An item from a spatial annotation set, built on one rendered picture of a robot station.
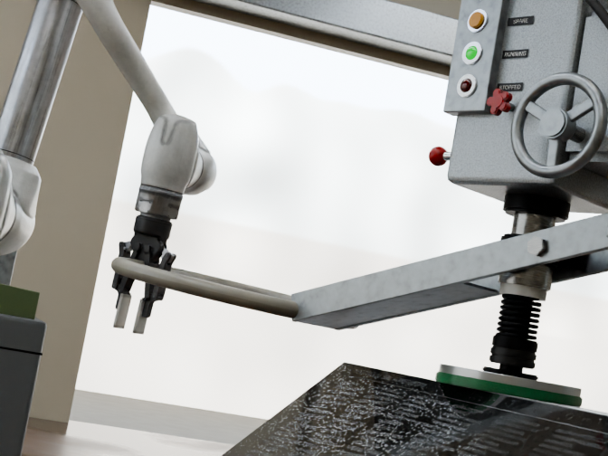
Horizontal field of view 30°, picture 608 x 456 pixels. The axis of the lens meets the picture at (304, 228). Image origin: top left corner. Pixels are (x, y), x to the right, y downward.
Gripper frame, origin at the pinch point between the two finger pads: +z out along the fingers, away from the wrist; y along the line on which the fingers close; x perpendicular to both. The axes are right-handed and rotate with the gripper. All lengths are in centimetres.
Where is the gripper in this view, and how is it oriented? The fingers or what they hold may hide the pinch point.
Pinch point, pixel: (131, 315)
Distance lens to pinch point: 232.5
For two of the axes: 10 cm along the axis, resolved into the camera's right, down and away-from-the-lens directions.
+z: -2.3, 9.7, -0.4
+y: 8.4, 1.8, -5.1
